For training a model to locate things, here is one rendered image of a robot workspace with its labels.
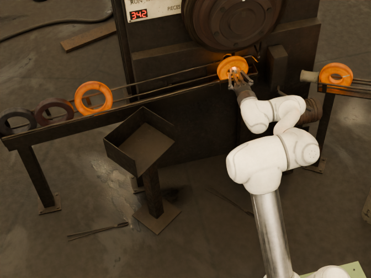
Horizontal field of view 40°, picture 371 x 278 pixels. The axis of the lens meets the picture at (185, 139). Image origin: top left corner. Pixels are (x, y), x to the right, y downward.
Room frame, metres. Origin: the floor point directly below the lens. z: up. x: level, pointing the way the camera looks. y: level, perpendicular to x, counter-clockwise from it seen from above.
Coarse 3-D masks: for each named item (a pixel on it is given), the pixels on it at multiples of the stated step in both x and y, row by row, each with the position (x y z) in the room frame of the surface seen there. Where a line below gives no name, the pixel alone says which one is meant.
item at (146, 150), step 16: (144, 112) 1.72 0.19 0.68; (128, 128) 1.65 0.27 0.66; (144, 128) 1.69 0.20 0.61; (160, 128) 1.65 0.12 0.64; (112, 144) 1.50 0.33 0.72; (128, 144) 1.60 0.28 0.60; (144, 144) 1.59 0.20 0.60; (160, 144) 1.58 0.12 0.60; (112, 160) 1.52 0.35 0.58; (128, 160) 1.43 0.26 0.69; (144, 160) 1.50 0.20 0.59; (144, 176) 1.57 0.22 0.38; (160, 192) 1.58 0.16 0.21; (144, 208) 1.62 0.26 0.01; (160, 208) 1.57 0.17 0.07; (176, 208) 1.60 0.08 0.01; (144, 224) 1.51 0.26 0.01; (160, 224) 1.50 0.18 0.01
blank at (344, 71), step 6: (330, 66) 1.85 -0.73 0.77; (336, 66) 1.84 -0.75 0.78; (342, 66) 1.83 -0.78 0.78; (324, 72) 1.85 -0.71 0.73; (330, 72) 1.84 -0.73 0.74; (336, 72) 1.83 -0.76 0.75; (342, 72) 1.82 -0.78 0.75; (348, 72) 1.81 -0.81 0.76; (324, 78) 1.85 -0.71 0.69; (330, 78) 1.85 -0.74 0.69; (342, 78) 1.82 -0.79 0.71; (348, 78) 1.80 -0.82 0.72; (342, 84) 1.81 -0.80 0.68; (348, 84) 1.80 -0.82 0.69
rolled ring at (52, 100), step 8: (40, 104) 1.74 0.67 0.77; (48, 104) 1.74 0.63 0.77; (56, 104) 1.75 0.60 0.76; (64, 104) 1.75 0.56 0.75; (40, 112) 1.73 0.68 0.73; (72, 112) 1.76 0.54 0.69; (40, 120) 1.73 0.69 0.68; (48, 120) 1.75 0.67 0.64; (56, 120) 1.77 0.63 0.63; (64, 120) 1.75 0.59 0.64
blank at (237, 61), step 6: (228, 60) 1.90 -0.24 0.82; (234, 60) 1.89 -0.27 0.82; (240, 60) 1.90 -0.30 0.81; (222, 66) 1.88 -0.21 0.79; (228, 66) 1.89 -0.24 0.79; (234, 66) 1.89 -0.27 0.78; (240, 66) 1.90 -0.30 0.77; (246, 66) 1.91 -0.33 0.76; (222, 72) 1.88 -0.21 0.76; (228, 72) 1.92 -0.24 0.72; (246, 72) 1.91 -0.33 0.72; (222, 78) 1.89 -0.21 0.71
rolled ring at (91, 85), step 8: (80, 88) 1.82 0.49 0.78; (88, 88) 1.82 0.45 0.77; (96, 88) 1.83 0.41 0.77; (104, 88) 1.83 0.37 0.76; (80, 96) 1.81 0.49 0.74; (112, 96) 1.83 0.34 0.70; (80, 104) 1.79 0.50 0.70; (104, 104) 1.81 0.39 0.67; (80, 112) 1.78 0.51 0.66; (88, 112) 1.78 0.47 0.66; (96, 112) 1.78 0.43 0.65
